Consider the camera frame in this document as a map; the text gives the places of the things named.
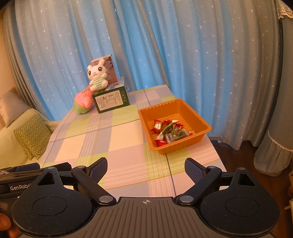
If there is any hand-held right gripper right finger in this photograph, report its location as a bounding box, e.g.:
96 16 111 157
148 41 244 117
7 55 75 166
176 158 255 204

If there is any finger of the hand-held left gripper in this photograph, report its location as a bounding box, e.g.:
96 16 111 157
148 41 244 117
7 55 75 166
39 162 72 172
15 163 40 172

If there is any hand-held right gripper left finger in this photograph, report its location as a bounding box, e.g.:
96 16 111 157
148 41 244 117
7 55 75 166
34 158 116 206

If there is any silver snack packet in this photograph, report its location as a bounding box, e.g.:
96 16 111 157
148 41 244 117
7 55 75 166
165 128 190 144

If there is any dark green candy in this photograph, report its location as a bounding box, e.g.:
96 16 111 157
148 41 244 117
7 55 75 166
157 120 179 140

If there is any red packet with white print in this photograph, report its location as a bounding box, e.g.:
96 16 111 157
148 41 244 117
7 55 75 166
151 119 164 133

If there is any orange plastic tray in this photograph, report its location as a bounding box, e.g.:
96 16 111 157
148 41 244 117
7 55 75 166
138 98 212 155

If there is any person's left hand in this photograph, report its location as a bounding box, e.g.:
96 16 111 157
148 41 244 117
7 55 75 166
0 213 22 238

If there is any light green sofa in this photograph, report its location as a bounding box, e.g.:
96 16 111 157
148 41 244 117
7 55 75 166
0 107 61 170

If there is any green chevron cushion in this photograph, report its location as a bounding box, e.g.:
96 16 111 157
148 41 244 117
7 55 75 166
13 114 52 161

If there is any checkered tablecloth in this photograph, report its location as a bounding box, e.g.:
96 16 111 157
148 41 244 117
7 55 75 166
39 85 227 197

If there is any beige satin cushion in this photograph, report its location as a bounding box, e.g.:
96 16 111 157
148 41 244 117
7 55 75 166
0 87 31 128

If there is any pink green plush toy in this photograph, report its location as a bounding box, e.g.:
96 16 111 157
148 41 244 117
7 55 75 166
74 86 94 114

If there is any green box with white label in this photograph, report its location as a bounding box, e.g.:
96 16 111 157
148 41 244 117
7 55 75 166
92 76 130 114

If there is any grey lace-trimmed cloth cover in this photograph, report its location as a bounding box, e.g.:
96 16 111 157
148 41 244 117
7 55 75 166
254 0 293 177

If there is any grey star curtain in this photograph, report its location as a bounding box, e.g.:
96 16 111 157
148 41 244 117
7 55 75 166
201 0 283 150
3 0 55 120

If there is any white plush rabbit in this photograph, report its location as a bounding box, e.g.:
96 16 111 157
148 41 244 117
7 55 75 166
87 59 110 92

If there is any tall beige carton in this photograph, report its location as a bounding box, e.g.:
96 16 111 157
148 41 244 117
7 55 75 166
90 54 119 84

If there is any blue star curtain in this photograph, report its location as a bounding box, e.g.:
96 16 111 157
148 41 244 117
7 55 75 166
16 0 229 138

